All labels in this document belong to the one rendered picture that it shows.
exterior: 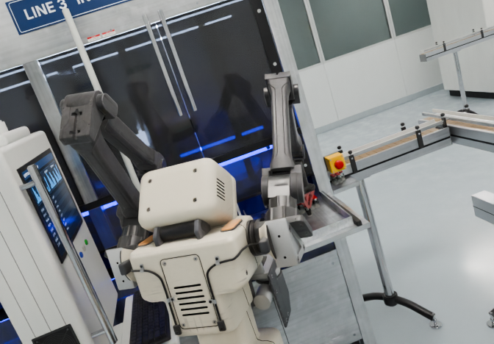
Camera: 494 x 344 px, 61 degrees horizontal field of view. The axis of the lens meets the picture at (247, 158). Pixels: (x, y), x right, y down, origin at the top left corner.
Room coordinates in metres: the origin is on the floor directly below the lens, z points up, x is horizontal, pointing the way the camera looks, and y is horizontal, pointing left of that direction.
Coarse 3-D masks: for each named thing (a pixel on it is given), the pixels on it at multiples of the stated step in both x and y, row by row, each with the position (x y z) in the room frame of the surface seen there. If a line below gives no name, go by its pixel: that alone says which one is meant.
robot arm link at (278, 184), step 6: (282, 174) 1.02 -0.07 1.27; (288, 174) 1.01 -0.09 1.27; (270, 180) 1.00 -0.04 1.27; (276, 180) 0.99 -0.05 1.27; (282, 180) 0.99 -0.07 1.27; (288, 180) 0.98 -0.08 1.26; (270, 186) 0.98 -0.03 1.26; (276, 186) 0.97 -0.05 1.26; (282, 186) 0.96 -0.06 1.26; (288, 186) 0.96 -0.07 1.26; (270, 192) 0.96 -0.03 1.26; (276, 192) 0.96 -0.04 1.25; (282, 192) 0.95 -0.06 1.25; (288, 192) 0.95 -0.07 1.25; (270, 198) 0.95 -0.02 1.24
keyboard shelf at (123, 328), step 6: (126, 300) 1.56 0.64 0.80; (132, 300) 1.54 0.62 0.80; (126, 306) 1.51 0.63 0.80; (126, 312) 1.46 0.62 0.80; (126, 318) 1.42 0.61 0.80; (120, 324) 1.40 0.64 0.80; (126, 324) 1.38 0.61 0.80; (114, 330) 1.37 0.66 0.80; (120, 330) 1.36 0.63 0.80; (126, 330) 1.34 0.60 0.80; (120, 336) 1.32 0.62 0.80; (126, 336) 1.30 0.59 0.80; (174, 336) 1.21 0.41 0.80; (120, 342) 1.29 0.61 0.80; (126, 342) 1.27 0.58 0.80; (168, 342) 1.19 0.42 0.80; (174, 342) 1.18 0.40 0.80
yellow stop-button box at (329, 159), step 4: (336, 152) 1.84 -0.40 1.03; (324, 156) 1.84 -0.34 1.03; (328, 156) 1.83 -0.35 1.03; (332, 156) 1.80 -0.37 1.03; (336, 156) 1.79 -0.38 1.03; (340, 156) 1.79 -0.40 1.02; (324, 160) 1.84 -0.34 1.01; (328, 160) 1.79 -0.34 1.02; (332, 160) 1.78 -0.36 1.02; (336, 160) 1.78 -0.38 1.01; (344, 160) 1.79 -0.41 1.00; (328, 164) 1.80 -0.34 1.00; (332, 164) 1.78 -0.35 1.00; (344, 164) 1.79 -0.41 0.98; (328, 168) 1.82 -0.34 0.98; (332, 168) 1.78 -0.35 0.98; (336, 168) 1.78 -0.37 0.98; (344, 168) 1.79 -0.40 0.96; (332, 172) 1.78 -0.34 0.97
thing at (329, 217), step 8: (320, 192) 1.74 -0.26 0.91; (320, 200) 1.72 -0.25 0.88; (328, 200) 1.65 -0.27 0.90; (320, 208) 1.64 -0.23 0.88; (328, 208) 1.61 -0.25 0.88; (336, 208) 1.56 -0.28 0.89; (304, 216) 1.61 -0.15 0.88; (312, 216) 1.59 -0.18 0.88; (320, 216) 1.56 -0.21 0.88; (328, 216) 1.54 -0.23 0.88; (336, 216) 1.52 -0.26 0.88; (344, 216) 1.48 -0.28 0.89; (312, 224) 1.51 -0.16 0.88; (320, 224) 1.49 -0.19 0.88; (328, 224) 1.47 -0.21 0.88; (336, 224) 1.40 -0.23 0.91; (344, 224) 1.40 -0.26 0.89; (352, 224) 1.41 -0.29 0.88; (312, 232) 1.39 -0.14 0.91; (320, 232) 1.39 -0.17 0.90; (328, 232) 1.40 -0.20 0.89; (304, 240) 1.39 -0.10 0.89
